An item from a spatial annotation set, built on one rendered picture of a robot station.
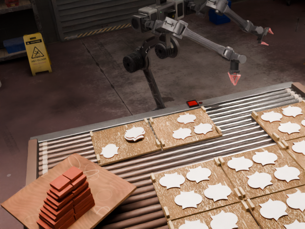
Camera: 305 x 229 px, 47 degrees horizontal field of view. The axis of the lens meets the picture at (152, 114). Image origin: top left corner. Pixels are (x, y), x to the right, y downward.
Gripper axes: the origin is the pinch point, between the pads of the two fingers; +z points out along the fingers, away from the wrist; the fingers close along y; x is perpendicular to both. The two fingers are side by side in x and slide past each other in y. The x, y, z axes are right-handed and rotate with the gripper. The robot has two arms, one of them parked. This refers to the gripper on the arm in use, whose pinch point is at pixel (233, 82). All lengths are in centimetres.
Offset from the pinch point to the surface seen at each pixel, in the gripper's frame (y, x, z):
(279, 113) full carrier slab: -5.0, -31.3, 20.5
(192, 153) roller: -38, 30, 38
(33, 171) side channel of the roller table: -54, 126, 45
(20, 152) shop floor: 106, 211, 94
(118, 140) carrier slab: -26, 79, 34
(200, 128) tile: -18.6, 23.7, 28.1
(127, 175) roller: -55, 69, 46
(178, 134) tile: -23, 38, 31
